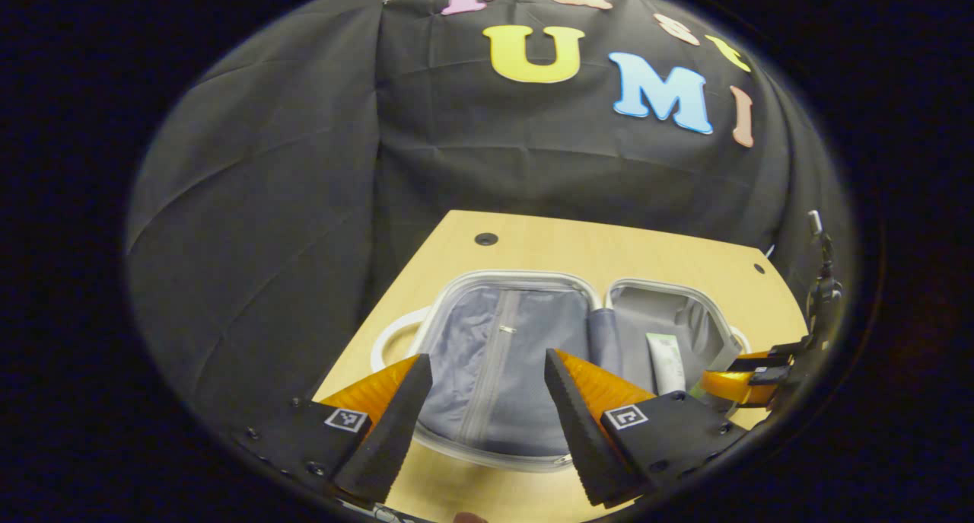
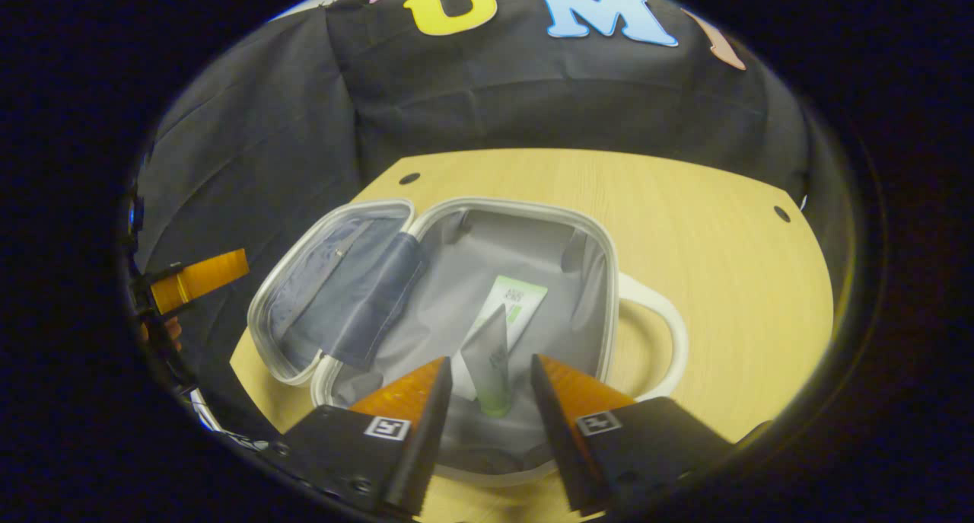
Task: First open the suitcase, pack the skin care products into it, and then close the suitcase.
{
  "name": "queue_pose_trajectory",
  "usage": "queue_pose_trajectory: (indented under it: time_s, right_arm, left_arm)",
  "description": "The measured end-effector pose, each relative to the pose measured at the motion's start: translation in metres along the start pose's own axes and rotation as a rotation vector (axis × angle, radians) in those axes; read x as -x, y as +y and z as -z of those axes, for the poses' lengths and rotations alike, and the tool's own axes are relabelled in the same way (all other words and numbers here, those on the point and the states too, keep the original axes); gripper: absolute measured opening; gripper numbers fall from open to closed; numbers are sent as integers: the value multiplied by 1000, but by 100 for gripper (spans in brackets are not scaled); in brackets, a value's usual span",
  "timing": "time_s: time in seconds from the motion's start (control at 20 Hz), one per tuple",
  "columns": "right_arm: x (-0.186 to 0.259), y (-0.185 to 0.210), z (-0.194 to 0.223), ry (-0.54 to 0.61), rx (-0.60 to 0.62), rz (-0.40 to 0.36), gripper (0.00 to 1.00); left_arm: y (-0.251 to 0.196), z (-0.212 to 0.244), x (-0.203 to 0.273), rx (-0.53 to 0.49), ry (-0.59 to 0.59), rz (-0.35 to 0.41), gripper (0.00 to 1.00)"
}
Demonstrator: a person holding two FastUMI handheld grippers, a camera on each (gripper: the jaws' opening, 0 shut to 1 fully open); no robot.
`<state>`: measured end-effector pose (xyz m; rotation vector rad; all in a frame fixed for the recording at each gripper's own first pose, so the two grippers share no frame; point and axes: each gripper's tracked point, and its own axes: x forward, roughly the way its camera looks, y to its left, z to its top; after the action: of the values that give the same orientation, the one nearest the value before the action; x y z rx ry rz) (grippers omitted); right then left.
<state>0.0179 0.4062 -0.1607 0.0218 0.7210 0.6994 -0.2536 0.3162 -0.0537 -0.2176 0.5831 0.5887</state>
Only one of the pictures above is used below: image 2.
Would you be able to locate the white tube with green label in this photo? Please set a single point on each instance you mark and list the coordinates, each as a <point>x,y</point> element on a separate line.
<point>525,298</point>

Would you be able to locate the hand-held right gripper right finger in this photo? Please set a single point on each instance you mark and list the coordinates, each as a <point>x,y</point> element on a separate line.
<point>563,439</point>

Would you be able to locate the white suitcase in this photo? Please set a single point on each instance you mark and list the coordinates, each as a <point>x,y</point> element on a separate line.
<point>533,249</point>

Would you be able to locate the black backdrop cloth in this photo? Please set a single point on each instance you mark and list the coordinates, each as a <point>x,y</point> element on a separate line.
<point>494,104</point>

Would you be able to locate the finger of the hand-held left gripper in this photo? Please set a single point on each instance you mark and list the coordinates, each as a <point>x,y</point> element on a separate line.
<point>202,279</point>

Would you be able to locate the grey tube with green cap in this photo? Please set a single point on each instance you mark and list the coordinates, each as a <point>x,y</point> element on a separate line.
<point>491,363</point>

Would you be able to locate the dark round table grommet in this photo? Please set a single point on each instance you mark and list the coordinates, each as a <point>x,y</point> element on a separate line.
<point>781,213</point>
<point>409,178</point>

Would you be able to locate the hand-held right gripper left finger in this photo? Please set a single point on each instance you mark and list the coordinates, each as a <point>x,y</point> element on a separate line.
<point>418,439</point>

